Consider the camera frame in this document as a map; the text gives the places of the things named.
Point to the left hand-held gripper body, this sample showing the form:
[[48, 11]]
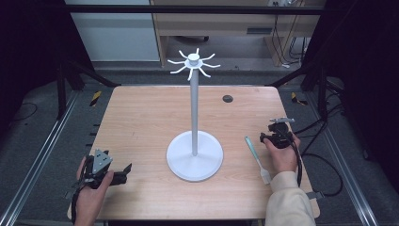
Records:
[[101, 160]]

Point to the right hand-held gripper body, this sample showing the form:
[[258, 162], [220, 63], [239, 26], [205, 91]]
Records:
[[279, 135]]

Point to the light green toothbrush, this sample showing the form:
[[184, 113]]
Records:
[[253, 150]]

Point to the white hook stand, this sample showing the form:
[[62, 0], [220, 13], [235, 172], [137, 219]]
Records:
[[194, 157]]

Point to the person's right hand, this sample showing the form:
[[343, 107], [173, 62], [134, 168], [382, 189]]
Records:
[[282, 158]]

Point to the person's left hand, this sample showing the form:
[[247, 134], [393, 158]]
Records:
[[92, 201]]

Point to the yellow black floor tape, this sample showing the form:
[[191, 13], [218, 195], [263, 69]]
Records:
[[296, 99], [95, 98]]

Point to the dark round table grommet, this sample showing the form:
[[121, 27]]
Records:
[[227, 99]]

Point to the grey tape strip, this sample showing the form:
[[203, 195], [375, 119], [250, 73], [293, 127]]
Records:
[[315, 195]]

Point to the black curtain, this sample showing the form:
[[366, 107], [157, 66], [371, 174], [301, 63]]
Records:
[[363, 62], [31, 47]]

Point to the wooden desk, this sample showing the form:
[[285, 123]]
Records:
[[219, 23]]

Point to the white cabinet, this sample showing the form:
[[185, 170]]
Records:
[[116, 37]]

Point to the black metal frame leg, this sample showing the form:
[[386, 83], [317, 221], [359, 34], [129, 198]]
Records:
[[62, 88], [321, 91]]

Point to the aluminium floor rail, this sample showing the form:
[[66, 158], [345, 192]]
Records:
[[345, 169], [37, 163]]

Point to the black horizontal frame bar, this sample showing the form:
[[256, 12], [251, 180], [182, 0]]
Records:
[[188, 9]]

